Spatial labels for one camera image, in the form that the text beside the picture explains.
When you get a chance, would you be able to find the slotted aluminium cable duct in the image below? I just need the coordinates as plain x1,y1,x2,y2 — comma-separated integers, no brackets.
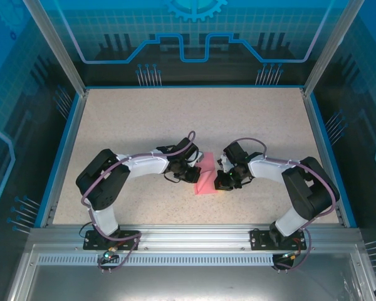
37,254,301,267

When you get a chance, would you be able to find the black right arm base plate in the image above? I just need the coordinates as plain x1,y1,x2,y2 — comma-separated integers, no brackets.
249,228,308,251

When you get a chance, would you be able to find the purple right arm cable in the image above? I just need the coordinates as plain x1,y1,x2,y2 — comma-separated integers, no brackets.
233,137,340,273

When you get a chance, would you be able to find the aluminium side rail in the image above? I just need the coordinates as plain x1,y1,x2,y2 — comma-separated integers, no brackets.
300,88,349,227
39,89,89,228

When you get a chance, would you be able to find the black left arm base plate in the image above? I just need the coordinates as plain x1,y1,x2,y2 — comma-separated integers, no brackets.
83,230,141,251

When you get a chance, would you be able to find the aluminium frame post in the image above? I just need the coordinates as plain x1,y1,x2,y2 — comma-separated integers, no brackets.
302,0,366,95
22,0,89,95

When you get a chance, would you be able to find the aluminium mounting rail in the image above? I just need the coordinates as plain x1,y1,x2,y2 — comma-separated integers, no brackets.
28,224,363,251

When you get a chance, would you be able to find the thin black cable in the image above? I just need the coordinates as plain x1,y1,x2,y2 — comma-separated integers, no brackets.
78,221,93,242

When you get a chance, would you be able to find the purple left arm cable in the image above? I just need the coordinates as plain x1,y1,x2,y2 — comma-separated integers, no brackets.
82,130,197,274

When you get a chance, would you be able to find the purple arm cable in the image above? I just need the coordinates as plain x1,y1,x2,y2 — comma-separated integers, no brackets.
82,130,197,274
233,137,340,273

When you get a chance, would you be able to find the pink cloth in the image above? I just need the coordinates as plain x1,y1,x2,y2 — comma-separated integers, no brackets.
194,152,222,196

